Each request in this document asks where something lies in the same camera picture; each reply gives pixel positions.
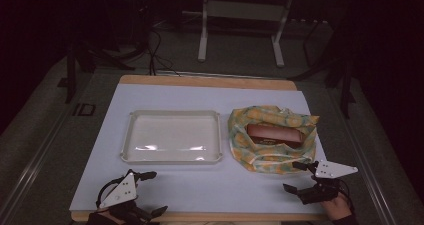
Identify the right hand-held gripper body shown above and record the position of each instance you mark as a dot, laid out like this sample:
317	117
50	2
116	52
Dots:
328	180

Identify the brown rectangular box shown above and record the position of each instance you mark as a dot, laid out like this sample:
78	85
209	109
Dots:
273	133

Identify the person's right hand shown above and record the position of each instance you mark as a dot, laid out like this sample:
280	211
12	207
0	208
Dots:
337	206

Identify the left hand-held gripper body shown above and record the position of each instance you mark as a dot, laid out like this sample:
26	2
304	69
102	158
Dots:
121	191

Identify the white table mat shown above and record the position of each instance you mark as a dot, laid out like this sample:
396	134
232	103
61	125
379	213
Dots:
200	188

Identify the yellow green patterned bag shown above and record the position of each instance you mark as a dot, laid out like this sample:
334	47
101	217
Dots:
266	160

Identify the white plastic tray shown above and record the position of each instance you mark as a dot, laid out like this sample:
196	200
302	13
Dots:
173	136

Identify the person's left hand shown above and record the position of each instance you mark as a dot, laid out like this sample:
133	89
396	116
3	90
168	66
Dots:
104	212

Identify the white metal stand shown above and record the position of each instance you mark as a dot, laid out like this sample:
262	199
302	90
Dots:
245	11

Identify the black tripod stand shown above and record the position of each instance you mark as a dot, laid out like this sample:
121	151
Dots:
83	60
340	68

